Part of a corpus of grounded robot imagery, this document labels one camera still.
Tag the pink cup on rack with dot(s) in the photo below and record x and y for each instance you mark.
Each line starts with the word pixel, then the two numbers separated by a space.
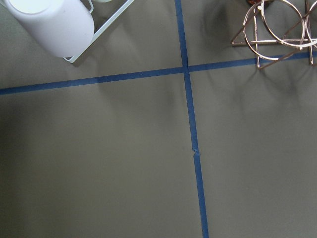
pixel 64 28

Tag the wire cup rack wooden handle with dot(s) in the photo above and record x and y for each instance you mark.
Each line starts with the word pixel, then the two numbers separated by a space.
pixel 101 29

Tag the copper wire bottle rack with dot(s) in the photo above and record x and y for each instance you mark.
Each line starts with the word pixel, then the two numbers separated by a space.
pixel 278 30

